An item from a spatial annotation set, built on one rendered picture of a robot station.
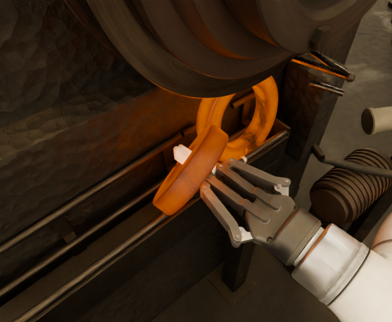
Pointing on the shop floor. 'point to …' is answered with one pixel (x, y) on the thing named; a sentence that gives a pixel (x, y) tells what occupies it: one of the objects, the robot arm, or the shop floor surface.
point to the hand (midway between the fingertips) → (196, 161)
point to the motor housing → (348, 190)
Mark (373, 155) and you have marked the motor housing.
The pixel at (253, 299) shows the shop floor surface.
